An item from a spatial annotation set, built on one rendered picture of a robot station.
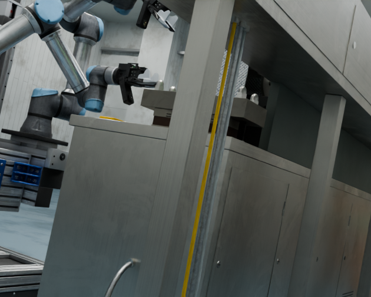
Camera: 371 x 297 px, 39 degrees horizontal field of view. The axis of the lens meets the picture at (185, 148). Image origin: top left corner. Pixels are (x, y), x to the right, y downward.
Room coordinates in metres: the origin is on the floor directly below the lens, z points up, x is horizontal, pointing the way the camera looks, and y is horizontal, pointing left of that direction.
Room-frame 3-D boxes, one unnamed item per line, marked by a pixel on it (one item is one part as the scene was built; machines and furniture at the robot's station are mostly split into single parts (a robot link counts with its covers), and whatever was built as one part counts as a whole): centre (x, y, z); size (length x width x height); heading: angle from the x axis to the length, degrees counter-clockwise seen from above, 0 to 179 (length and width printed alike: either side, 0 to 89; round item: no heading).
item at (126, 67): (2.11, 0.28, 1.12); 0.12 x 0.08 x 0.09; 58
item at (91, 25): (2.58, 0.60, 1.19); 0.15 x 0.12 x 0.55; 125
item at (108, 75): (2.15, 0.34, 1.11); 0.08 x 0.05 x 0.08; 148
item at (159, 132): (2.79, -0.52, 0.88); 2.52 x 0.66 x 0.04; 148
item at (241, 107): (1.77, -0.03, 1.00); 0.40 x 0.16 x 0.06; 58
